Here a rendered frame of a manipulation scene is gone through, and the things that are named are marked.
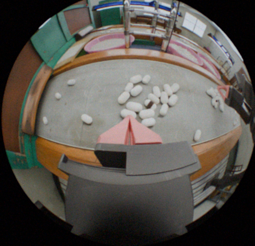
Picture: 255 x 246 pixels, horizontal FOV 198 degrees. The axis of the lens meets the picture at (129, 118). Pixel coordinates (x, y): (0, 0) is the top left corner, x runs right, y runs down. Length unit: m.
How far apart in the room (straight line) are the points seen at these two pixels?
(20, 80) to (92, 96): 0.38
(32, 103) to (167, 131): 0.47
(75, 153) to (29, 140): 0.28
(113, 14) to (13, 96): 2.78
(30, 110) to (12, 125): 0.14
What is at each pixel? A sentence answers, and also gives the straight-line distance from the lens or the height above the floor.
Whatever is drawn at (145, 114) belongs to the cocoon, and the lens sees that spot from 0.19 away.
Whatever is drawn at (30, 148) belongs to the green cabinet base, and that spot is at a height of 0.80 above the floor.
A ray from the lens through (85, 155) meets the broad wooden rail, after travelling 0.21.
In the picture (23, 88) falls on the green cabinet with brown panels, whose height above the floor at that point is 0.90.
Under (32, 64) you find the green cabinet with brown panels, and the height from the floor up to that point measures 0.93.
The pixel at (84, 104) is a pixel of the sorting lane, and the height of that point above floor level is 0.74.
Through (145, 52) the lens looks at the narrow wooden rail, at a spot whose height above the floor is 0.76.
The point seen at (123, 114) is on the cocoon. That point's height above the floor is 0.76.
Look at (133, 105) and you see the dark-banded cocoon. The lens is 0.19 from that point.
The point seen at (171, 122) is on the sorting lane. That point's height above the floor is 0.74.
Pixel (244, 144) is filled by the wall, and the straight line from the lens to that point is 4.94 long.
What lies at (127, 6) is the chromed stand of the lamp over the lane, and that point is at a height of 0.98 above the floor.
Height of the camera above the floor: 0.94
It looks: 76 degrees down
